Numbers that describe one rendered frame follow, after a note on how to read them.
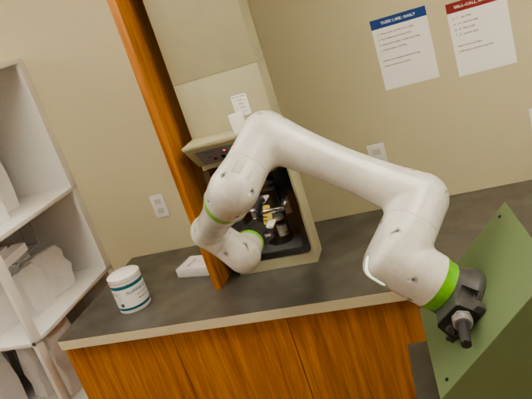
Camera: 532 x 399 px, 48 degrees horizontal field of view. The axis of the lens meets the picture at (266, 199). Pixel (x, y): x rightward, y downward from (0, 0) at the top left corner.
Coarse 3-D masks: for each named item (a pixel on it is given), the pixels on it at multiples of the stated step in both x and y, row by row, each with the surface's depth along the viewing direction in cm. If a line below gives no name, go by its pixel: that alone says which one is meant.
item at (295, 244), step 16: (272, 176) 212; (288, 176) 210; (272, 192) 214; (288, 192) 213; (288, 208) 215; (240, 224) 222; (288, 224) 218; (272, 240) 222; (288, 240) 220; (304, 240) 219; (272, 256) 224
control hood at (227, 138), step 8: (208, 136) 211; (216, 136) 206; (224, 136) 202; (232, 136) 199; (192, 144) 206; (200, 144) 203; (208, 144) 202; (216, 144) 202; (224, 144) 202; (184, 152) 205; (192, 152) 206; (192, 160) 211; (200, 160) 211
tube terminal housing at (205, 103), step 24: (240, 72) 201; (264, 72) 206; (192, 96) 208; (216, 96) 207; (264, 96) 203; (192, 120) 212; (216, 120) 210; (312, 240) 221; (264, 264) 228; (288, 264) 226
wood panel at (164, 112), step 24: (120, 0) 196; (120, 24) 195; (144, 24) 209; (144, 48) 205; (144, 72) 201; (144, 96) 203; (168, 96) 215; (168, 120) 211; (168, 144) 208; (192, 168) 223; (192, 192) 218; (192, 216) 217; (216, 264) 225; (216, 288) 226
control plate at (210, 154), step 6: (210, 150) 205; (216, 150) 205; (222, 150) 206; (228, 150) 206; (198, 156) 208; (204, 156) 208; (210, 156) 209; (216, 156) 209; (204, 162) 213; (210, 162) 213
